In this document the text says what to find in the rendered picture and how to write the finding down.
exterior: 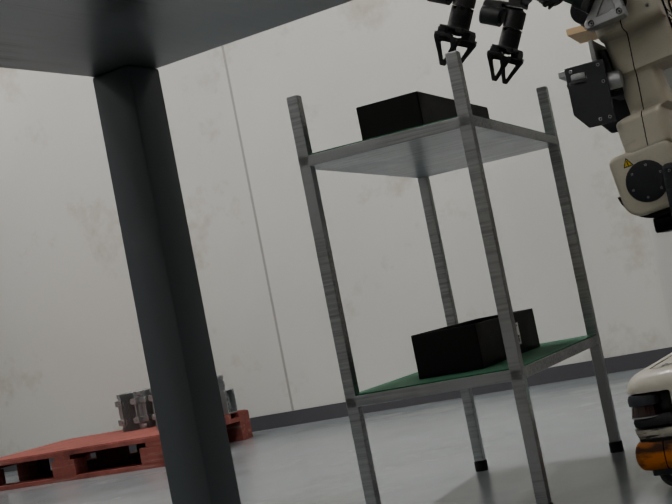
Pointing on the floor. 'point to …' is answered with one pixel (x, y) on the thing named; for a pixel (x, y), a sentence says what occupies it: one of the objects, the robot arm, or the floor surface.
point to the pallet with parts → (113, 444)
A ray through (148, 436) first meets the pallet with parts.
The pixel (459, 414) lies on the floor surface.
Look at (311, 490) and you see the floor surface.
